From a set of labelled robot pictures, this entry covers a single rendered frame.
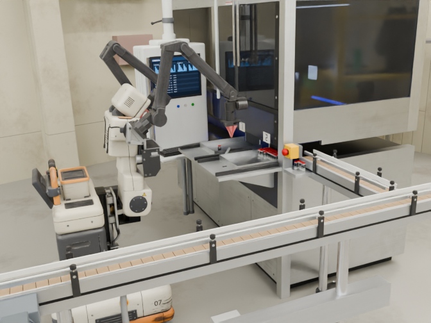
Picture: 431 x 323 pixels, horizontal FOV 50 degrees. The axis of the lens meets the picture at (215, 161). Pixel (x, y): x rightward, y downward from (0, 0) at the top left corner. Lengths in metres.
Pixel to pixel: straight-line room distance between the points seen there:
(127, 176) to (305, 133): 1.05
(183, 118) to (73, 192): 1.20
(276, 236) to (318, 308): 0.46
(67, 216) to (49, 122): 3.05
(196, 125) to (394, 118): 1.41
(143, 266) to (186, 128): 2.01
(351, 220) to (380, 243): 1.44
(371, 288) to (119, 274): 1.16
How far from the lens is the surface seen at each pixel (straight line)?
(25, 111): 5.63
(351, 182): 2.37
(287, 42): 2.57
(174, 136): 3.45
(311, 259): 3.07
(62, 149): 5.53
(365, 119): 2.96
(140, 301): 2.71
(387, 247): 3.45
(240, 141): 3.26
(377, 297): 2.29
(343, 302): 2.17
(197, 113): 3.51
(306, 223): 1.89
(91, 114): 5.86
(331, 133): 2.83
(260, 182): 2.76
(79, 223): 2.48
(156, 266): 1.62
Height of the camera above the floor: 1.73
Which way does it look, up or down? 17 degrees down
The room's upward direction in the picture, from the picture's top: 2 degrees counter-clockwise
